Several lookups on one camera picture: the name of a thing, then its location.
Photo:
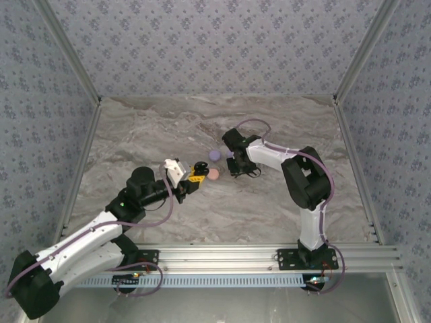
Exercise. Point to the aluminium corner post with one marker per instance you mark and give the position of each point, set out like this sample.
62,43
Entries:
71,50
364,50

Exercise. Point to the purple round earbud case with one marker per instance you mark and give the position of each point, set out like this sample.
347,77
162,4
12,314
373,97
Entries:
214,154
229,153

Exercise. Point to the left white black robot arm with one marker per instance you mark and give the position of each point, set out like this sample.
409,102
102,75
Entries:
84,235

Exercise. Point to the aluminium side rail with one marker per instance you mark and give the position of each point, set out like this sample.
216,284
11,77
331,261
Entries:
82,161
354,161

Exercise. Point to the black round earbud case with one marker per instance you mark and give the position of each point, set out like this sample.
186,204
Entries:
201,165

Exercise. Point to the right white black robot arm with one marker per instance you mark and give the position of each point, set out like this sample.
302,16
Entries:
269,154

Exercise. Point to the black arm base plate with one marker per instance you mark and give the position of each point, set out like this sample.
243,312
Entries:
286,259
151,257

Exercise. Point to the aluminium mounting rail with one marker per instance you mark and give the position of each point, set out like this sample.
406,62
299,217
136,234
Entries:
215,257

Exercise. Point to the pink round earbud case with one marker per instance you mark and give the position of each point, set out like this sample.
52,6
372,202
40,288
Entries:
213,174

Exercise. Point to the black controller bracket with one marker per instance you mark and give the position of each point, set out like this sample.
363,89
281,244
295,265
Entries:
314,284
126,282

